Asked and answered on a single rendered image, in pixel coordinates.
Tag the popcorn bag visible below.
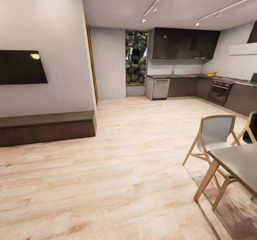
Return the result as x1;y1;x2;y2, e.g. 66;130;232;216
206;72;217;78

